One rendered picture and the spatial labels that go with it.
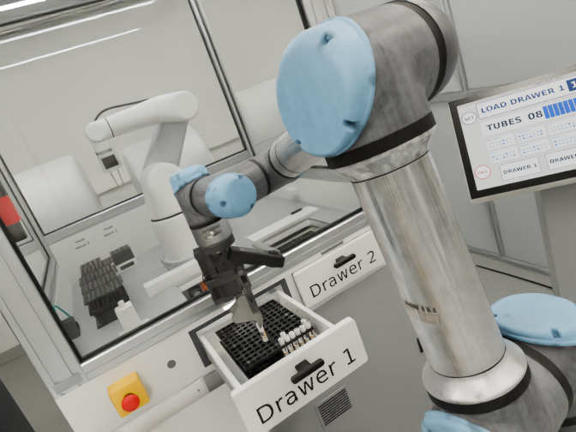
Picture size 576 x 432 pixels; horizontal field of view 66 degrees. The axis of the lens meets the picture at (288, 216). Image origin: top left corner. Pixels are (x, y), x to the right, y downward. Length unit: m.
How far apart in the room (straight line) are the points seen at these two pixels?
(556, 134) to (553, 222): 0.27
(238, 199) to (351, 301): 0.72
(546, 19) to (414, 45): 1.80
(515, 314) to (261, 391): 0.49
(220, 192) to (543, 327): 0.49
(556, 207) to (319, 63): 1.14
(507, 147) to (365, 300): 0.59
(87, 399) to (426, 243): 0.94
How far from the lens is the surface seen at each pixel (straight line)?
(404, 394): 1.64
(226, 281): 0.89
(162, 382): 1.23
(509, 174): 1.32
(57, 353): 1.16
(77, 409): 1.22
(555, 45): 2.24
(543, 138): 1.36
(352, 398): 1.51
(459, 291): 0.48
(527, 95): 1.42
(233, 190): 0.73
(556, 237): 1.50
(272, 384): 0.92
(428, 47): 0.47
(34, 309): 1.13
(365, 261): 1.35
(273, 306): 1.18
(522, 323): 0.64
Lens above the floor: 1.43
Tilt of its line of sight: 17 degrees down
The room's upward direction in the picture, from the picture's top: 20 degrees counter-clockwise
